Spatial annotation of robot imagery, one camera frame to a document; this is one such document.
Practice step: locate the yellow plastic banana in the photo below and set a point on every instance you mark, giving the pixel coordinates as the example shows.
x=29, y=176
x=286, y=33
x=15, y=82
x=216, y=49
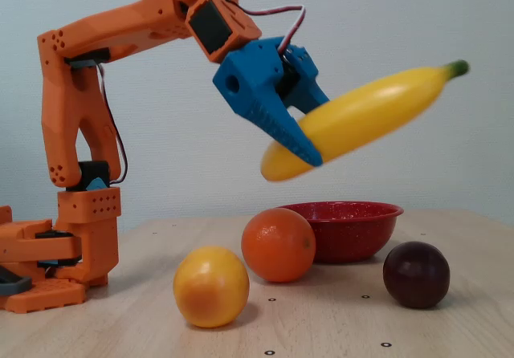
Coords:
x=361, y=113

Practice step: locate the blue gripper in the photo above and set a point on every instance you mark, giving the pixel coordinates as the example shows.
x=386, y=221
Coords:
x=257, y=78

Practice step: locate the dark purple plum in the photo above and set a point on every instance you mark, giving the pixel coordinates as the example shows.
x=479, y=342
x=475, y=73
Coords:
x=416, y=274

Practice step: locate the grey table clamp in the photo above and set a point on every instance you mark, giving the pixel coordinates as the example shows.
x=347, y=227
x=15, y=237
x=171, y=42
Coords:
x=16, y=283

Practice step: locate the orange fruit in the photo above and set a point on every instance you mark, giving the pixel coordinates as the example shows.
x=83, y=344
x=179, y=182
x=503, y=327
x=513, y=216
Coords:
x=278, y=245

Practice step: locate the red speckled bowl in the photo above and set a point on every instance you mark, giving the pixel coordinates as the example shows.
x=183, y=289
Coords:
x=349, y=233

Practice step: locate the yellow round fruit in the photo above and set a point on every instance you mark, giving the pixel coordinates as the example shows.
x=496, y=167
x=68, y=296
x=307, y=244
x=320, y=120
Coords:
x=210, y=287

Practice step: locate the orange robot base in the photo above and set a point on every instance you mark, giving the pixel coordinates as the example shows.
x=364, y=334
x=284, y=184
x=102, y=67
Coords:
x=40, y=294

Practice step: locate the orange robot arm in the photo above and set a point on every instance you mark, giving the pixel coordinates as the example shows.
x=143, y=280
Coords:
x=60, y=113

